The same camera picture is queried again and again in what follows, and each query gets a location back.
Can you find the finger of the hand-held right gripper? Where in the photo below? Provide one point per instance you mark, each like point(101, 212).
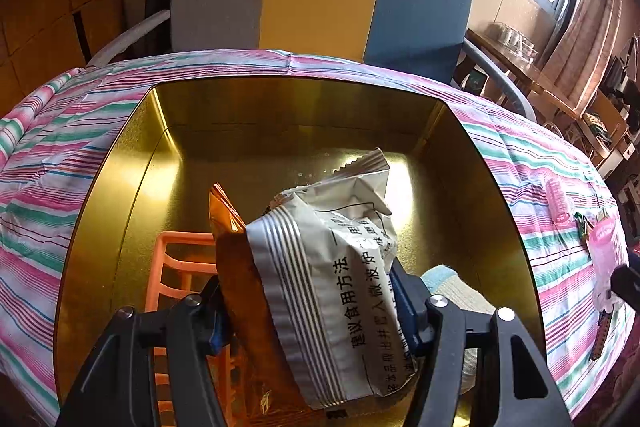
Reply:
point(627, 284)

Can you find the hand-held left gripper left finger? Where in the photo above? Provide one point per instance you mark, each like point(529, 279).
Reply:
point(218, 337)

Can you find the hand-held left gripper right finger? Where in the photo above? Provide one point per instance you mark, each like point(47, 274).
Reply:
point(404, 307)

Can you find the pink plastic packet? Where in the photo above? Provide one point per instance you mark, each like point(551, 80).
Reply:
point(605, 247)

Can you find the orange foil snack packet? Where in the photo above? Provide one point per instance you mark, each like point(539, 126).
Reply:
point(245, 297)

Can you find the brown toy brick strip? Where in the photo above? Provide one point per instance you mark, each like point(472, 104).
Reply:
point(601, 337)

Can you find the white striped snack packet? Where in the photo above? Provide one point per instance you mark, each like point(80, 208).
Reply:
point(340, 282)

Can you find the cracker packet with green ends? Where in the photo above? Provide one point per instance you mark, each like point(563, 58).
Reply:
point(581, 224)

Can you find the pink plastic case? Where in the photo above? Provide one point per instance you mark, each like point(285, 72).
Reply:
point(557, 202)

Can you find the gold tin container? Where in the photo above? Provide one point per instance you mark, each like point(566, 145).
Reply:
point(300, 142)

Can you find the cream sock with blue cuff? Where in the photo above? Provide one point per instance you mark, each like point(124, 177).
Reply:
point(455, 287)

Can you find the orange plastic basket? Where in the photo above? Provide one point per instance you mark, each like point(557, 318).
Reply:
point(165, 267)

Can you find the cluttered wooden shelf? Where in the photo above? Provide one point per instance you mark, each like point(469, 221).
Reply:
point(607, 127)

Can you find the wooden side desk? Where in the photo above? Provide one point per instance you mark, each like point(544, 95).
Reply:
point(540, 82)

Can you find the beige curtain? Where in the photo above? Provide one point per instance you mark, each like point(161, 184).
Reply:
point(585, 32)

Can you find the clear plastic containers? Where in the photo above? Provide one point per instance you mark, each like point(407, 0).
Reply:
point(510, 41)

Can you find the wooden wardrobe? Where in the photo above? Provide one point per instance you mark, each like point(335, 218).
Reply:
point(40, 7)

